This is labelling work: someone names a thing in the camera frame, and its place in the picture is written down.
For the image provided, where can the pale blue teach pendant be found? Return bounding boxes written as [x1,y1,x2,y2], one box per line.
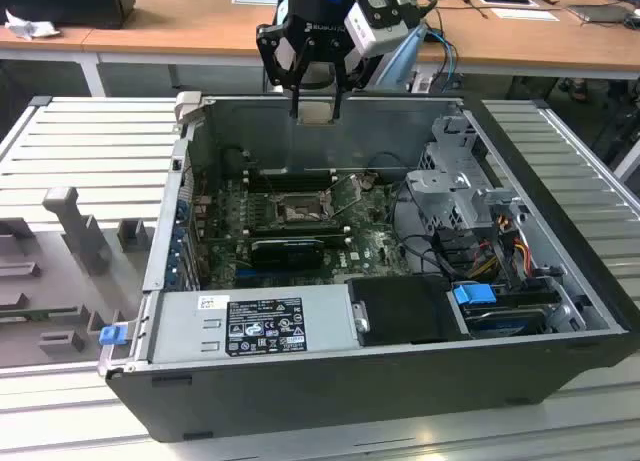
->
[382,24,436,92]

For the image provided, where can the black box on desk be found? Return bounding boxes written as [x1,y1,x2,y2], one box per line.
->
[0,0,137,31]

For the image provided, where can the grey tablet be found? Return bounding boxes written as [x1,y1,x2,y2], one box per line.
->
[568,4,635,25]

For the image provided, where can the black wire loop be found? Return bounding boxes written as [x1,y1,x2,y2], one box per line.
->
[368,151,410,173]

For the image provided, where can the CPU socket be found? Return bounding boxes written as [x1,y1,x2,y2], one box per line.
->
[272,190,336,227]

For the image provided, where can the green motherboard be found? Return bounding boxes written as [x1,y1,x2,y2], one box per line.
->
[192,173,416,290]

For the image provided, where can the grey parts rack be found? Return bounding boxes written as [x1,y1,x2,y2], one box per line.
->
[0,185,161,370]

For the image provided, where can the hard disk drive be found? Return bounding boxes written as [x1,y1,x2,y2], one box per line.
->
[463,304,550,338]

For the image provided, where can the grey power supply unit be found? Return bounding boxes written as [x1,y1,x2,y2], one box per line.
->
[147,283,361,365]

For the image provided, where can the silver metal drive cage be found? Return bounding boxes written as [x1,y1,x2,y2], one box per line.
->
[404,113,531,232]

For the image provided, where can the white paper sheet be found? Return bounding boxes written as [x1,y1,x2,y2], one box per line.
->
[491,6,562,23]

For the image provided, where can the black RAM slot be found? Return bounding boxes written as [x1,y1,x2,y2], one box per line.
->
[247,168,337,193]
[249,219,347,238]

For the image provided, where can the wooden desk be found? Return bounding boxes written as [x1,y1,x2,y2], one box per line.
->
[0,0,640,80]

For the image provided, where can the blue disk carrier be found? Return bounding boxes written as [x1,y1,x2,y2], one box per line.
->
[452,282,497,311]

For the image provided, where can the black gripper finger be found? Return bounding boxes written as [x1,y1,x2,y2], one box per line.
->
[331,33,363,126]
[256,23,315,121]

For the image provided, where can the metal socket cover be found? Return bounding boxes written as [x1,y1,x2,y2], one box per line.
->
[324,173,374,217]

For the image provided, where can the grey case handle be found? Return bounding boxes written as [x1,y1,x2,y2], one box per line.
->
[173,91,204,132]

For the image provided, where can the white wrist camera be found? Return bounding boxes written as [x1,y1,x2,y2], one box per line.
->
[347,0,411,60]

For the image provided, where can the blue cable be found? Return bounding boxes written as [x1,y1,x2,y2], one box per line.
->
[424,28,460,90]

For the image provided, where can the crumpled white paper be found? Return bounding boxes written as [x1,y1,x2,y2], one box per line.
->
[3,8,61,41]

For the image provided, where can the black graphics card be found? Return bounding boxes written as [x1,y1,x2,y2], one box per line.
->
[249,238,325,270]

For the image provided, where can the silver CPU plate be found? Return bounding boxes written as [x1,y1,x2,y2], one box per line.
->
[296,100,335,127]

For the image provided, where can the black open PC case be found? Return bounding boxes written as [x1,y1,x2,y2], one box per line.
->
[97,91,640,445]

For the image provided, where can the yellow and red wires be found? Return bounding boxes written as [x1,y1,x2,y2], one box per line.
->
[469,230,532,278]

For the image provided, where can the green RAM stick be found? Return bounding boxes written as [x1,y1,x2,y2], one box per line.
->
[0,308,81,325]

